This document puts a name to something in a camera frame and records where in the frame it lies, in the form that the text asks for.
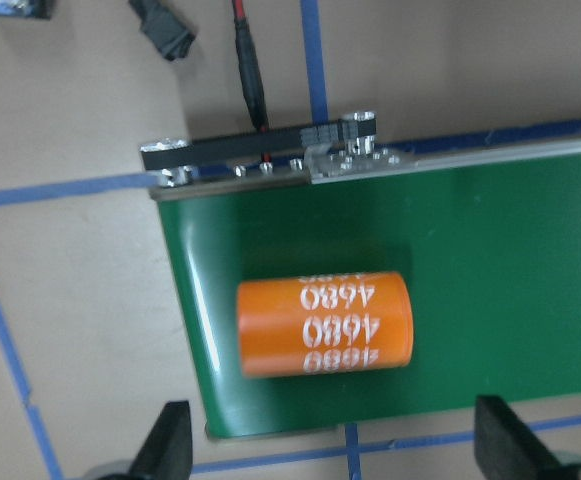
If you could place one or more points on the black cable connector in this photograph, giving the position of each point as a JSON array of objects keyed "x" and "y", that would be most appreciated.
[{"x": 171, "y": 37}]

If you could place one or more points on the orange cylinder with 4680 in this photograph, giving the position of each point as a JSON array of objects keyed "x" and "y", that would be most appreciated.
[{"x": 324, "y": 324}]

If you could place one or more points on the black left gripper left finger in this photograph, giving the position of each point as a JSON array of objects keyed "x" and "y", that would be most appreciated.
[{"x": 167, "y": 450}]

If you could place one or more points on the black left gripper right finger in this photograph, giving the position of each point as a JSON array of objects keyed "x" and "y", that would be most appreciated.
[{"x": 505, "y": 447}]

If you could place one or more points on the green conveyor belt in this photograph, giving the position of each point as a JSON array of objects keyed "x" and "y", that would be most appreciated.
[{"x": 485, "y": 230}]

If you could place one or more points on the small controller circuit board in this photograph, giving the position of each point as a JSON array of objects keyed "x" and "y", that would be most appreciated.
[{"x": 34, "y": 9}]

